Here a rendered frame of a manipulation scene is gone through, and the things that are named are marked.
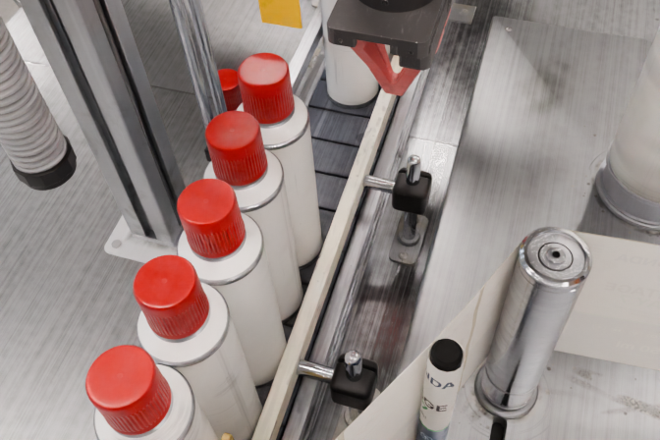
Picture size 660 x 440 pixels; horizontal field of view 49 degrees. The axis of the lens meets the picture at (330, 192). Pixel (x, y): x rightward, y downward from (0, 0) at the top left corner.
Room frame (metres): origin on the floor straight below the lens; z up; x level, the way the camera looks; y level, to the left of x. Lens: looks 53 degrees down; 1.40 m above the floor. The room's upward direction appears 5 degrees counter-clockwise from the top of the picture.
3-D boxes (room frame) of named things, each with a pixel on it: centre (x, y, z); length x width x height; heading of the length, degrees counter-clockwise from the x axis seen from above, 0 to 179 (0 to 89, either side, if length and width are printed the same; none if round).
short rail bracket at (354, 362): (0.21, 0.01, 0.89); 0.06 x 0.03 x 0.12; 69
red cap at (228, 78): (0.57, 0.10, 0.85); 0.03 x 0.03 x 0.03
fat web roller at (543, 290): (0.20, -0.12, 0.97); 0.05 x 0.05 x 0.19
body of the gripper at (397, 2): (0.39, -0.05, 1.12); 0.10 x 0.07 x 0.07; 159
